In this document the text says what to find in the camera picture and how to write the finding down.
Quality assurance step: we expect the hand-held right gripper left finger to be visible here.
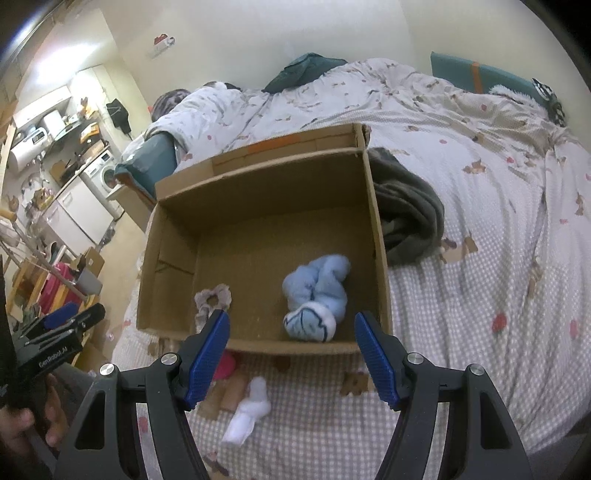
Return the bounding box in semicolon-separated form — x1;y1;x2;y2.
54;310;230;480

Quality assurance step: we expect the white water heater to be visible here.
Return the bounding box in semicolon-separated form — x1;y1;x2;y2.
9;138;40;174

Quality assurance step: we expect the grey patterned pillow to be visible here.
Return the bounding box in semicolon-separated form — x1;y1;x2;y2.
152;89;191;121

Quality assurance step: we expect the person's left hand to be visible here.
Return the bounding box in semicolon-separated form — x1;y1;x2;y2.
0;371;70;462

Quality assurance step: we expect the white sock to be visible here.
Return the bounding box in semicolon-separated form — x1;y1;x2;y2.
222;376;272;448

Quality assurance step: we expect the white low fridge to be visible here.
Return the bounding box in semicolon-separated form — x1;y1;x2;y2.
41;175;109;250

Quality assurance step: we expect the black hanging bag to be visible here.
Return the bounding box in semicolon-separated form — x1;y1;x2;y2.
106;98;132;137

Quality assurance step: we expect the white fluffy cloth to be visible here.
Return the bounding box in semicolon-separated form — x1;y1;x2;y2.
489;84;548;109

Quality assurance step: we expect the teal cushion with orange stripe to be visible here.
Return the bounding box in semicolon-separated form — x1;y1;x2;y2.
430;51;550;104

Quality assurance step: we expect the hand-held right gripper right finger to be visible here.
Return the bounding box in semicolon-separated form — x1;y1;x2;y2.
354;311;536;480

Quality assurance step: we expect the tan soft roll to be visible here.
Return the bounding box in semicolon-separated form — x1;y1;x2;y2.
199;369;252;420

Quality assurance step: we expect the black white checkered cloth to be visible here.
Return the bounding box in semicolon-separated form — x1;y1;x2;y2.
531;78;566;126

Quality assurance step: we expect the pink storage box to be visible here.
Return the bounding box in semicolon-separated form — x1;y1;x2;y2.
39;263;77;315

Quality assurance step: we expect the small cardboard box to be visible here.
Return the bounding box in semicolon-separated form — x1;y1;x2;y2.
69;247;106;278

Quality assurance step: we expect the brown cardboard box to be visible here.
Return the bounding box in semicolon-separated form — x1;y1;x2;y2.
137;122;393;356

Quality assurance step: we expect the grey plastic container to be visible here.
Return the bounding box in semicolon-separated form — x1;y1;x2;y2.
76;270;103;296

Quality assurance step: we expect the light blue fluffy sock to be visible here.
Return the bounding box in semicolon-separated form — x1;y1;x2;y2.
281;256;352;343

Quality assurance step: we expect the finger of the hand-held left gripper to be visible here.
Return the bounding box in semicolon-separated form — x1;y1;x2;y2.
28;304;106;346
21;302;79;337

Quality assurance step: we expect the grey scrunchie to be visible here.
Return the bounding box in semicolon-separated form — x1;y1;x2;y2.
194;282;232;326

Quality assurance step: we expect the teal padded bed frame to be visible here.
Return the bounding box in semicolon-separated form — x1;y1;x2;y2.
115;131;178;199

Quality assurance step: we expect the white washing machine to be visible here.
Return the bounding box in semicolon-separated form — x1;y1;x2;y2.
79;150;123;220

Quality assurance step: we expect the red white wall sticker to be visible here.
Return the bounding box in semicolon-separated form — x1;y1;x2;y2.
150;34;176;58

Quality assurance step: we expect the wooden bedside cabinet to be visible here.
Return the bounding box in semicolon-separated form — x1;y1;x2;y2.
108;185;155;232

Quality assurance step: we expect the dark teal pillow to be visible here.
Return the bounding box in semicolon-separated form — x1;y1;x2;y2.
264;53;348;93

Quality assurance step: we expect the dark grey blanket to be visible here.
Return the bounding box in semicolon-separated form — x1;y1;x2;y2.
369;148;445;266

